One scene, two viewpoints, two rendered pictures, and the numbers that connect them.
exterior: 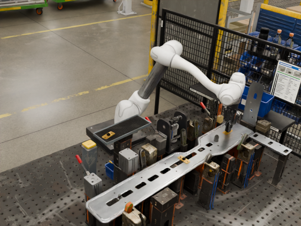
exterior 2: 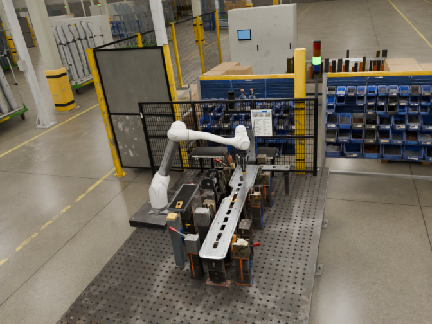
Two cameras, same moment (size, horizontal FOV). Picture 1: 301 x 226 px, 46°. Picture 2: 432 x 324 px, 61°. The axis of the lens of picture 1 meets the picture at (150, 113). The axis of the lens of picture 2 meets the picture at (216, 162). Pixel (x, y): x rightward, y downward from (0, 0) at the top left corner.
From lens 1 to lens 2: 113 cm
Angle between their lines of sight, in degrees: 24
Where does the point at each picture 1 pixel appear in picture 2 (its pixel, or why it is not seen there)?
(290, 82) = (264, 122)
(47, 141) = (67, 261)
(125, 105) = (158, 186)
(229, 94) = (245, 141)
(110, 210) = (220, 249)
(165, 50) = (179, 129)
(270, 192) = (288, 200)
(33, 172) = (116, 270)
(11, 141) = (31, 279)
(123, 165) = (202, 220)
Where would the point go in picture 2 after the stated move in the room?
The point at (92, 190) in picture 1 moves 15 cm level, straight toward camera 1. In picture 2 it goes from (196, 245) to (209, 255)
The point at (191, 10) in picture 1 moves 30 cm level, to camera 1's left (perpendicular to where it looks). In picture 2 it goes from (143, 99) to (123, 103)
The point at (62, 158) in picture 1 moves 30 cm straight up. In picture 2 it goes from (129, 250) to (121, 220)
